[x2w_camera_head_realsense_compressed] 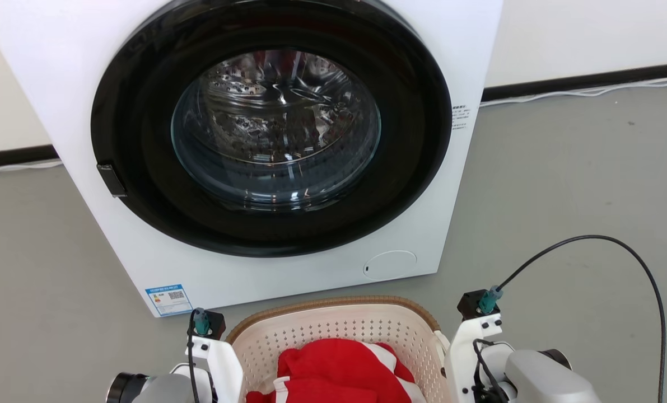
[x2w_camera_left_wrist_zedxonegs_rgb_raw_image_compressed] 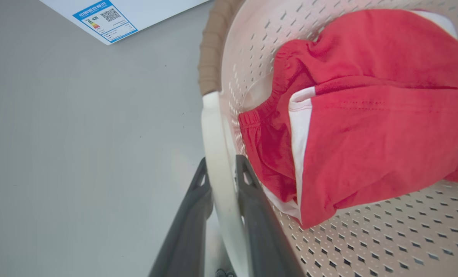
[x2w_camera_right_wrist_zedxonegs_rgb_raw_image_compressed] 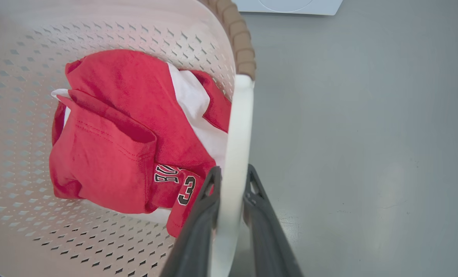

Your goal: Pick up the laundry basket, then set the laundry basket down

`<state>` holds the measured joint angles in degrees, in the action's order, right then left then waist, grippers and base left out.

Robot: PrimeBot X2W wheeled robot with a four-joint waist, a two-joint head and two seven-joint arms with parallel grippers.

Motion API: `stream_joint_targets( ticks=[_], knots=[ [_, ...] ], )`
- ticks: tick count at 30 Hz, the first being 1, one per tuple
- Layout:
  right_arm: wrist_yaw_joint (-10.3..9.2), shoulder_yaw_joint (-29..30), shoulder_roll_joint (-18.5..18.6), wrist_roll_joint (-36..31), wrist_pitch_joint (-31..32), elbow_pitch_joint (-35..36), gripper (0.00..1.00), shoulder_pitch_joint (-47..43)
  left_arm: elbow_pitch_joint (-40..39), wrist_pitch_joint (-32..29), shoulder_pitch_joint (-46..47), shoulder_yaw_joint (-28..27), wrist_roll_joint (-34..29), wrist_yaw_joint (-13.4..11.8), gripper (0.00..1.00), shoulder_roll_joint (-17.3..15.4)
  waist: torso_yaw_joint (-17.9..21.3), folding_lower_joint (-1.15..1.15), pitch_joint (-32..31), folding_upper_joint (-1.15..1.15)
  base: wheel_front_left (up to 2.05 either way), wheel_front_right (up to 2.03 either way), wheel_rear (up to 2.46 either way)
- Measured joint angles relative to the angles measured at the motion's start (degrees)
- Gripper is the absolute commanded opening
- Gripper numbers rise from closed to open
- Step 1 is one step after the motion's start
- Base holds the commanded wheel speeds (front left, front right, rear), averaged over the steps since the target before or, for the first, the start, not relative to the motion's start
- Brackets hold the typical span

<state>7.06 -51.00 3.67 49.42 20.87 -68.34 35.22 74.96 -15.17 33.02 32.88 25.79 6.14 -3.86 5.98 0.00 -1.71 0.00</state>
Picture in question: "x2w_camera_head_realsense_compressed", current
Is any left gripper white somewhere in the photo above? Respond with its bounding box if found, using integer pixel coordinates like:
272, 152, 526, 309
185, 335, 245, 403

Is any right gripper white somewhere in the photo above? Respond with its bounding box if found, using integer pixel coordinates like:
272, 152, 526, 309
444, 312, 505, 403

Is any cream perforated laundry basket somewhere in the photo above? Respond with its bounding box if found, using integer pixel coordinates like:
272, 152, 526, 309
225, 296, 451, 403

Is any blue energy label sticker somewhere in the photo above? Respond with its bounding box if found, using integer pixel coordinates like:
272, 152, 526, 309
145, 284, 194, 317

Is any round white filter cover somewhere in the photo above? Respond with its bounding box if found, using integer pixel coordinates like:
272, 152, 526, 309
363, 250, 418, 280

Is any red and white garment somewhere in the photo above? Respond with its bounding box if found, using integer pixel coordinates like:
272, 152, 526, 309
246, 338, 426, 403

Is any white front-load washing machine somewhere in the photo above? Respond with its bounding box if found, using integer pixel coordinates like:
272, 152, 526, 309
0, 0, 505, 318

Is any black round washer door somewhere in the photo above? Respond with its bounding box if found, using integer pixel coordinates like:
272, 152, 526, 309
91, 0, 453, 258

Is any right arm short black cable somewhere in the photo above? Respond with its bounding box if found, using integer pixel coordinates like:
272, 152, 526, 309
472, 339, 510, 403

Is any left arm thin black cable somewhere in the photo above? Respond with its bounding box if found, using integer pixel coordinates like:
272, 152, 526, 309
186, 308, 209, 403

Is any right arm long black cable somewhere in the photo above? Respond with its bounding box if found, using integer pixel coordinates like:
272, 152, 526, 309
477, 235, 667, 403

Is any black door latch handle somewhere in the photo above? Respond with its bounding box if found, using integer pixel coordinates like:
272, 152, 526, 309
97, 163, 128, 198

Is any white floor cable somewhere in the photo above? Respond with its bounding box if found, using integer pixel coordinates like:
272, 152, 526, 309
0, 160, 64, 180
481, 76, 667, 108

